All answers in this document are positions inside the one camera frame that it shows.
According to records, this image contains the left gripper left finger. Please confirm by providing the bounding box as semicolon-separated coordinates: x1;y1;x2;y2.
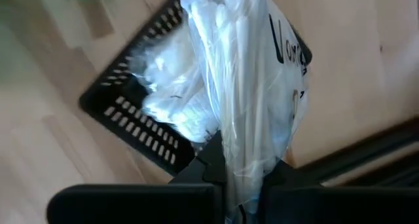
47;130;227;224

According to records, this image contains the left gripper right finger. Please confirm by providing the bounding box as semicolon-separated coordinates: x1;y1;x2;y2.
258;158;419;224

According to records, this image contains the white cotton balls bag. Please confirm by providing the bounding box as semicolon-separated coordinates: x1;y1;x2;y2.
143;86;221;143

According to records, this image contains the white vanity pack bag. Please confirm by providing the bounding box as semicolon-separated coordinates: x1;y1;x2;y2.
175;0;310;224

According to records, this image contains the white cotton swabs bag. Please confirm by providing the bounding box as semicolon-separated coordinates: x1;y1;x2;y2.
129;20;210;97

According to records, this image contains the black plastic basket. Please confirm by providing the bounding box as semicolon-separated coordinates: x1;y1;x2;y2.
78;0;314;177

